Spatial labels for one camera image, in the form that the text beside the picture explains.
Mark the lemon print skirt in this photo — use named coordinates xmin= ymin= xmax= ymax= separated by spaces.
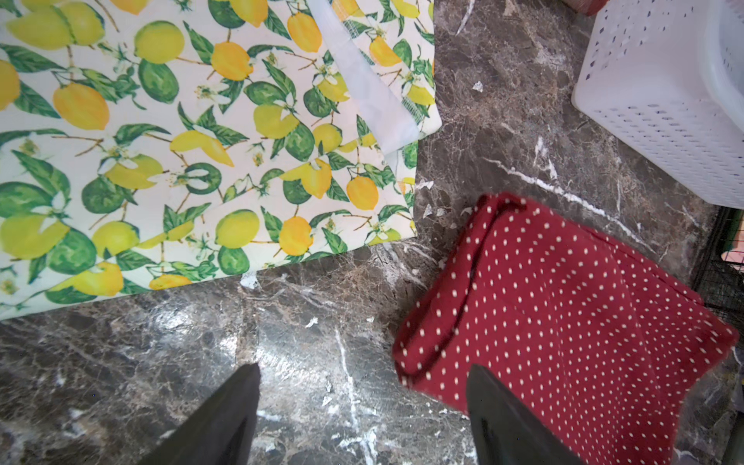
xmin=1 ymin=1 xmax=441 ymax=319

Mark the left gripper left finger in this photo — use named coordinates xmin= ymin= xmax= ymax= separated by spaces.
xmin=139 ymin=363 xmax=261 ymax=464

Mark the white plastic basket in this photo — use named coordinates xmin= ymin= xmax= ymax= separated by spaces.
xmin=573 ymin=1 xmax=743 ymax=208

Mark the red polka dot skirt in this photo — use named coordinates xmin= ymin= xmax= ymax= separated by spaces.
xmin=393 ymin=193 xmax=738 ymax=464

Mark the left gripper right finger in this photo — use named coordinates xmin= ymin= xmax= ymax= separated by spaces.
xmin=467 ymin=364 xmax=581 ymax=465

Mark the black wire desk organizer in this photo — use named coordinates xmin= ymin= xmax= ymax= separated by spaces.
xmin=692 ymin=207 xmax=743 ymax=332

